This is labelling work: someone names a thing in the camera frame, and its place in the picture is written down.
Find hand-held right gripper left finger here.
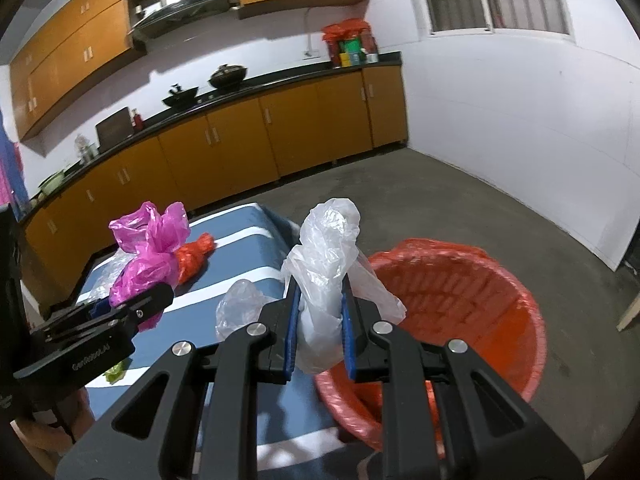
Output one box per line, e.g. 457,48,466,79
55,275,303,480

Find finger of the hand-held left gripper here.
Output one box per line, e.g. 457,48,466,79
75,299,113,318
125,282,175,335

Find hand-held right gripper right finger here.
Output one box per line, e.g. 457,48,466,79
340,280,586,480

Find pink plastic bag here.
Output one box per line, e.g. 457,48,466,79
108,201,192,333

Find white plastic bag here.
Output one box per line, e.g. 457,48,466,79
280,197,407,376

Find red lined plastic basket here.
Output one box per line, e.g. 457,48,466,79
312,237,547,461

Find person's left hand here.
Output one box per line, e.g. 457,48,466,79
11,387,97,463

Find small clear plastic bag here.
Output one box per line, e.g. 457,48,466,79
216,279,273,343

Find red plastic bag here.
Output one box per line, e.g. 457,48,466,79
175,232,217,286

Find blue striped tablecloth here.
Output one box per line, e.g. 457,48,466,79
75,202,381,480

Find green basin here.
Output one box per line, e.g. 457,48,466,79
39,171,66,196

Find glass jar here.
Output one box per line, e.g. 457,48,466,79
74,134,98,163

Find blue pink hanging cloth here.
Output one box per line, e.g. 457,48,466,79
0,122,28,218

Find orange base cabinets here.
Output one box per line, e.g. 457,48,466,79
20,65,408,306

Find brown cutting board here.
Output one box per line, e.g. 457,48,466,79
95,107,135,151

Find black wok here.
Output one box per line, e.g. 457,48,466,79
161,84,199,108

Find dark pot with lid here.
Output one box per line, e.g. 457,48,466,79
207,63,248,90

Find cream wooden table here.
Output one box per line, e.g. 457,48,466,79
616,290,640,332

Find steel range hood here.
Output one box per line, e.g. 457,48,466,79
126,0,241,41

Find red bag on bottles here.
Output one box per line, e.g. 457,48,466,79
321,17,371,43

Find orange wall cabinets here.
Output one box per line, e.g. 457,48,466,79
10,0,373,141

